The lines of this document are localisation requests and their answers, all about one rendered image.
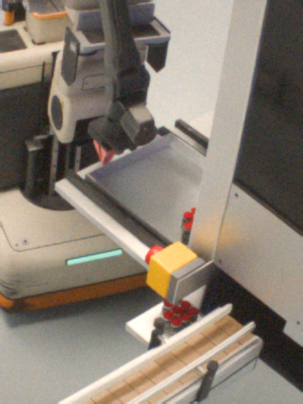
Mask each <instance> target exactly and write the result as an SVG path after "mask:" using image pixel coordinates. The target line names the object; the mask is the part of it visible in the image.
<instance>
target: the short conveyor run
mask: <svg viewBox="0 0 303 404"><path fill-rule="evenodd" d="M231 308H232V305H229V304H228V305H226V306H225V307H223V308H220V307H219V308H217V309H215V310H214V311H212V312H211V313H209V314H207V315H206V316H204V317H202V318H201V319H199V320H198V321H196V322H194V323H193V324H191V325H190V326H188V327H186V328H185V329H183V330H182V331H180V332H179V333H177V334H176V335H173V336H171V337H170V338H168V339H167V338H166V337H165V336H164V335H163V333H164V328H165V324H166V320H165V319H164V318H163V317H158V318H154V321H153V326H154V327H155V328H154V329H152V331H151V338H150V342H149V347H148V351H147V352H146V353H144V354H142V355H140V356H137V357H136V358H135V359H134V360H132V361H130V362H128V363H127V364H125V365H124V366H121V367H120V368H119V369H117V370H114V371H113V372H111V373H108V374H107V375H106V376H105V377H103V378H100V379H99V380H97V381H95V382H93V383H92V384H89V385H88V386H87V387H86V388H83V389H82V390H79V391H77V392H76V393H73V394H72V395H71V396H68V397H67V398H66V399H63V400H62V401H61V402H58V403H57V404H203V403H205V402H207V401H208V400H210V399H211V398H213V397H214V396H216V395H217V394H218V393H219V392H220V391H221V390H224V389H226V388H227V387H228V386H229V385H231V384H232V383H234V382H235V381H237V380H238V379H239V378H241V377H242V376H243V375H245V374H246V373H248V372H249V371H250V370H252V369H253V367H254V365H255V363H256V361H257V360H258V358H259V355H260V352H261V350H262V346H263V341H262V340H261V338H258V336H257V335H254V334H253V333H251V332H252V331H253V330H254V328H255V324H254V322H252V323H251V324H249V325H248V326H245V327H243V326H242V325H241V324H240V323H239V322H236V321H235V320H234V319H233V318H232V317H230V316H229V315H227V314H228V313H230V312H231ZM161 342H162V343H161Z"/></svg>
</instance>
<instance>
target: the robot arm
mask: <svg viewBox="0 0 303 404"><path fill-rule="evenodd" d="M98 2H99V7H100V11H101V20H102V24H103V28H104V37H105V45H106V55H105V65H106V67H105V68H104V69H105V73H106V87H105V95H106V97H107V98H108V100H109V101H110V104H109V107H108V110H107V114H106V115H105V116H103V117H100V118H98V119H96V120H94V121H92V122H90V124H89V127H88V128H89V129H88V131H87V133H88V134H89V136H90V137H91V138H92V139H93V140H94V141H93V143H94V145H95V147H96V149H97V152H98V154H99V158H100V161H101V164H102V165H106V163H108V162H109V161H110V160H111V159H112V158H113V157H114V156H115V155H120V154H122V153H124V151H125V150H127V149H128V150H129V151H130V152H132V151H134V150H137V148H138V147H139V146H143V145H146V144H148V143H150V142H152V141H153V140H154V139H155V137H156V136H157V134H158V131H159V130H158V128H157V126H156V125H155V120H154V117H153V116H152V113H151V112H150V111H149V110H148V108H147V107H146V106H147V101H146V100H145V98H144V97H143V96H142V94H146V92H147V87H149V86H150V82H151V75H150V73H149V71H148V69H147V68H145V64H143V63H142V61H141V55H140V52H139V51H138V50H137V47H136V43H135V39H134V37H133V30H132V25H131V20H130V15H129V7H128V3H127V0H98Z"/></svg>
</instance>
